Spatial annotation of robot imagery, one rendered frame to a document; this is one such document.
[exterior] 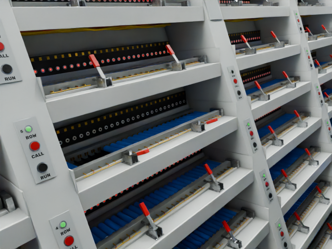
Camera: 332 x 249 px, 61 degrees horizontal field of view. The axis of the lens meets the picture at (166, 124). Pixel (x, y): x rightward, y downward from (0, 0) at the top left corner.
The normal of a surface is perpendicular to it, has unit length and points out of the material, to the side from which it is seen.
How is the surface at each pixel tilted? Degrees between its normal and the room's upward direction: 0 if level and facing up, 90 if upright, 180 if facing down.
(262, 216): 90
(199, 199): 16
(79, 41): 90
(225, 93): 90
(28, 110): 90
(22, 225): 106
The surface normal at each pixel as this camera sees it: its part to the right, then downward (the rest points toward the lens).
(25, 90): 0.64, -0.15
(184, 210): -0.12, -0.95
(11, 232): 0.70, 0.11
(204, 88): -0.70, 0.28
